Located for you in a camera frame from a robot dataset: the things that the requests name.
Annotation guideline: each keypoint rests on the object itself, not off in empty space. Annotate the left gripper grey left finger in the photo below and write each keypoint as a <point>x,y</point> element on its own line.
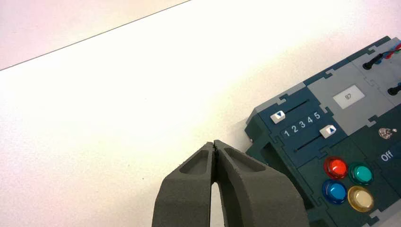
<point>184,194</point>

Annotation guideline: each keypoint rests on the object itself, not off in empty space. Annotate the black banana plug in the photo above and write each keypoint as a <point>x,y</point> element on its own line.
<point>394,91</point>
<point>369,64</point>

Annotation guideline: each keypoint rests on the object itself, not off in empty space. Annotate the white slider knob up arrow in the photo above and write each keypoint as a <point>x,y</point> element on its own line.
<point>328,131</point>

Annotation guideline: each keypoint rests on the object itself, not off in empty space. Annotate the teal and grey control box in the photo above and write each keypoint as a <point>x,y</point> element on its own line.
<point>341,147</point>

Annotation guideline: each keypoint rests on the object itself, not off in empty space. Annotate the red banana plug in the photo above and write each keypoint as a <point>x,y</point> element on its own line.
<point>394,52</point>

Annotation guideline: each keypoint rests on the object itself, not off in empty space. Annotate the metal toggle switch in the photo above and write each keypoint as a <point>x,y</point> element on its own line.
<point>386,133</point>

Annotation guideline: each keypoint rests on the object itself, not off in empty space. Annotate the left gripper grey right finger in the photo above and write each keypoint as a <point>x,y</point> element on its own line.
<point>257,194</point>

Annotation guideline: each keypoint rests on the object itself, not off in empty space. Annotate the yellow round push button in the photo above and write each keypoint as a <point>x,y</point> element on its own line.
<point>361,199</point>

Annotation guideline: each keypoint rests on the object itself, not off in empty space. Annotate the small white number display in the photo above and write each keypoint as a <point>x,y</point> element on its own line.
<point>348,96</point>

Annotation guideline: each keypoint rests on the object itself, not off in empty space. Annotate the blue round push button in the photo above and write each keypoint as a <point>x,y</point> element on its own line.
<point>334,191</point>

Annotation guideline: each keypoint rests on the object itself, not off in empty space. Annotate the red round push button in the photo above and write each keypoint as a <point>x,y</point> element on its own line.
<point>335,167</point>

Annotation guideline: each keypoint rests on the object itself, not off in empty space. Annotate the white slider knob down arrow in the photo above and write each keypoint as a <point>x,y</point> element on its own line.
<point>277,116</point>

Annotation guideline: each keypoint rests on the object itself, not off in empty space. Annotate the green round push button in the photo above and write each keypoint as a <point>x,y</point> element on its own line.
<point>361,174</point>

